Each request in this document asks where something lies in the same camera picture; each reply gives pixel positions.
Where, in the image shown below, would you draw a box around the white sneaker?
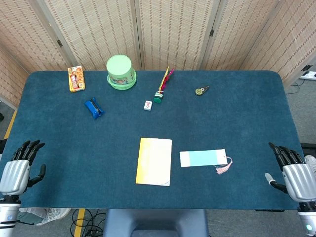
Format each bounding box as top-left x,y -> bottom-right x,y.
304,155 -> 316,173

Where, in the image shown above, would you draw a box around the blue stapler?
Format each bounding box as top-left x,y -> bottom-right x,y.
84,97 -> 105,120

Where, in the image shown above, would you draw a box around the yellow white notebook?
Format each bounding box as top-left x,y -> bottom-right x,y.
135,137 -> 173,187

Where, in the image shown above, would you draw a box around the green black correction tape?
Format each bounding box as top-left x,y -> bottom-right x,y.
195,85 -> 210,96

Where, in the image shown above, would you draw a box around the orange snack box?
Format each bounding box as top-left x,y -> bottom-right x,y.
68,65 -> 86,93

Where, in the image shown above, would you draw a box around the woven folding screen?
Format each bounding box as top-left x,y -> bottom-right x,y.
0,0 -> 316,108

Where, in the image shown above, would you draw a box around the colourful feather shuttlecock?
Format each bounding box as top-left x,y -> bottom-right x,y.
153,66 -> 175,104

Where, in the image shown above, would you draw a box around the green plastic bucket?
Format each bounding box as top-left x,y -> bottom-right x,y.
106,54 -> 137,90

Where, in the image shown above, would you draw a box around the light blue bookmark with tassel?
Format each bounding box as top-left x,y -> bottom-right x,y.
179,149 -> 233,175

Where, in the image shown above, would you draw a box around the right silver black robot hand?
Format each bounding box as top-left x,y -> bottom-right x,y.
264,142 -> 316,203

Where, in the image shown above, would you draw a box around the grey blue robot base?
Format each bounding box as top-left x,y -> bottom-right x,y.
103,209 -> 209,237

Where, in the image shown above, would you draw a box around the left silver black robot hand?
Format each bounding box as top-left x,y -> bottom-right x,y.
0,140 -> 47,196

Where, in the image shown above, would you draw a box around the clear plastic bag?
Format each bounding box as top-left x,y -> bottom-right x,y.
17,208 -> 72,226

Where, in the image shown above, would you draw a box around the white power strip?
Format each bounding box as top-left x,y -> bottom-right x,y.
299,71 -> 316,80

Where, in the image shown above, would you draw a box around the blue table cloth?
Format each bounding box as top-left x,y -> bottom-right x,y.
0,70 -> 311,210

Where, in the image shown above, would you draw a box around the black floor cables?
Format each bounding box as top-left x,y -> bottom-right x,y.
70,209 -> 107,237

